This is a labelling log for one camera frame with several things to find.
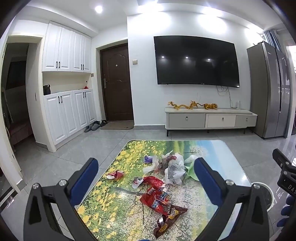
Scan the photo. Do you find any white printed plastic bag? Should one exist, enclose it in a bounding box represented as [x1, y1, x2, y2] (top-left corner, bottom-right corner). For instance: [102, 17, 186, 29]
[164, 162, 187, 186]

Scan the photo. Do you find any brown doormat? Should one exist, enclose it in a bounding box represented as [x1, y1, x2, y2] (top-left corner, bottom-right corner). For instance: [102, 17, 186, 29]
[100, 121, 134, 130]

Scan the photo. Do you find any white cup with red label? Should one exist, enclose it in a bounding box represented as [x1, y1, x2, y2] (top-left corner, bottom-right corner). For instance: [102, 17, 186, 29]
[132, 176, 145, 189]

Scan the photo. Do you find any person's right hand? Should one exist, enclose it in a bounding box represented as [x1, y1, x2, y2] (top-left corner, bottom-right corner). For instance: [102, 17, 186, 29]
[276, 193, 296, 229]

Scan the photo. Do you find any white wall cabinet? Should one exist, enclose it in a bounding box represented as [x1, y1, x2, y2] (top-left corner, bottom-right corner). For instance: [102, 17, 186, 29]
[42, 21, 92, 73]

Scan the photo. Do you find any black wall television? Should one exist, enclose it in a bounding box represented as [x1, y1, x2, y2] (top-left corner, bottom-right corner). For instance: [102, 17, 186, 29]
[154, 35, 240, 88]

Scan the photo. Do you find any white floor cabinet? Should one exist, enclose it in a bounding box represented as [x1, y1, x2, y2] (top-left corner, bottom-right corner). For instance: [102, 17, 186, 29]
[43, 89, 97, 151]

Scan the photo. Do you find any dark red wrapper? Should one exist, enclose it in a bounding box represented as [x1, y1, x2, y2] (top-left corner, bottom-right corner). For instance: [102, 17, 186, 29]
[162, 154, 177, 166]

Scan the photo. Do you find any red snack bag blue label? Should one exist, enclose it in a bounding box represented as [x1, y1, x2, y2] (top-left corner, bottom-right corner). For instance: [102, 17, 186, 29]
[140, 189, 171, 216]

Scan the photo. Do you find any silver refrigerator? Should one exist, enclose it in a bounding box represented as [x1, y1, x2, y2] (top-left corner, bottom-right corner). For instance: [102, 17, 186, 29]
[246, 41, 291, 139]

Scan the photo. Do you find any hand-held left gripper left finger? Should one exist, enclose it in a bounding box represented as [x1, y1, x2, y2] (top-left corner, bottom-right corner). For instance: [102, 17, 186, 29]
[23, 158, 100, 241]

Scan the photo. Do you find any dark brown entrance door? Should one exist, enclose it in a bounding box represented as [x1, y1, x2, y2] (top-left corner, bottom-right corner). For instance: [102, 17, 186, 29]
[100, 43, 134, 121]

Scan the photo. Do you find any blue grey curtain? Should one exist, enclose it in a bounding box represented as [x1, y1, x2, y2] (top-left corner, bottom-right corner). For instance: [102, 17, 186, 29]
[264, 30, 281, 50]

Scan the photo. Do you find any grey white television cabinet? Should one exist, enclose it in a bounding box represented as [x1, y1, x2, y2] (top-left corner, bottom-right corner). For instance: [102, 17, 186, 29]
[165, 107, 258, 137]

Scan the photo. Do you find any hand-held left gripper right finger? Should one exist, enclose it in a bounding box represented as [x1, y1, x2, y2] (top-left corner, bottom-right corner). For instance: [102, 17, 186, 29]
[194, 158, 270, 241]

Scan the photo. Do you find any brown snack packet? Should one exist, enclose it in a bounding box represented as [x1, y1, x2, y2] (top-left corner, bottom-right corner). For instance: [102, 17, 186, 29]
[153, 204, 188, 239]

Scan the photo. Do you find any red white crumpled wrapper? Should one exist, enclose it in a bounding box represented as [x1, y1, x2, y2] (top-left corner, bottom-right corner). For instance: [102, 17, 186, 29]
[106, 170, 125, 180]

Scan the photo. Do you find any television cable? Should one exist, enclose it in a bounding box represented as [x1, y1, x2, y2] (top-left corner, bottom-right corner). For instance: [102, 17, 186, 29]
[216, 85, 238, 109]

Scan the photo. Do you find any red foil snack bag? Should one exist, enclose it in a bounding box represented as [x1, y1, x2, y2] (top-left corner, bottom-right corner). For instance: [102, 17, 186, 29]
[143, 176, 165, 194]

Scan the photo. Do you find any long golden dragon ornament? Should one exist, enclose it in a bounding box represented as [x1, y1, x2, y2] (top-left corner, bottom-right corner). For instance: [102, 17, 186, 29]
[168, 101, 188, 111]

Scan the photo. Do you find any pale green plastic bag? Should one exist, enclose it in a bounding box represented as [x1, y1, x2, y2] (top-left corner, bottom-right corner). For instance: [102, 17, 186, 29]
[184, 162, 199, 181]

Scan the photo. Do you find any white round waste bin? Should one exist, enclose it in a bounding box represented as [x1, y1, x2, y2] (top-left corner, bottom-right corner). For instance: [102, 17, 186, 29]
[251, 182, 275, 212]

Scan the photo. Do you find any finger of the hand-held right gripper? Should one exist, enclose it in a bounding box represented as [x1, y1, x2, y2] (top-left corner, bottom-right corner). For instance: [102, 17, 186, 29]
[272, 148, 293, 171]
[277, 169, 296, 195]

